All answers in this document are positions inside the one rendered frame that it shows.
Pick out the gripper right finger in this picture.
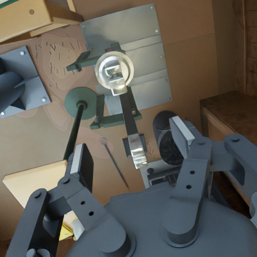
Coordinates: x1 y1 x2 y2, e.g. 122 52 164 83
160 115 257 248

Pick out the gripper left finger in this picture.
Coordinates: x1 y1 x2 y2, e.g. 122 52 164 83
5 143 132 257

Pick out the tan wooden shelf board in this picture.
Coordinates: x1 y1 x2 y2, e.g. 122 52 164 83
1 159 69 210

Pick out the white rounded object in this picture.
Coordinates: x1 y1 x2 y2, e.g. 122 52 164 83
71 218 86 241

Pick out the yellow triangular sign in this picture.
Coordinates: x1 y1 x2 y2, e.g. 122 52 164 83
58 222 75 242

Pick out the dark grey coal bucket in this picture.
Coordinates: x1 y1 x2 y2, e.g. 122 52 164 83
152 110 194 167

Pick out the dark grey flat block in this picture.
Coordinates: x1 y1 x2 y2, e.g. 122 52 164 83
122 133 149 159

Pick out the brown wooden bench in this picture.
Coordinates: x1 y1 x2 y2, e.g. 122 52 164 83
199 90 257 214

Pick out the tan wooden cabinet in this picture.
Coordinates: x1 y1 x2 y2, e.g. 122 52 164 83
0 0 84 44

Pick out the grey metal pin with ring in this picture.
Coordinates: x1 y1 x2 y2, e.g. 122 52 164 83
99 138 130 190

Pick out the green round-foot post stand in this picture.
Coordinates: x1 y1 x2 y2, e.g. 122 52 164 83
63 86 98 161

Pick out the grey and green lever frame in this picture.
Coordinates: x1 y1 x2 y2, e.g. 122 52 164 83
66 2 173 130

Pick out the cream ring collar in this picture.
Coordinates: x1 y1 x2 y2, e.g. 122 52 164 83
94 51 135 91

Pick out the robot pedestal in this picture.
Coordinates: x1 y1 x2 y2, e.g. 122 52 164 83
0 45 52 120

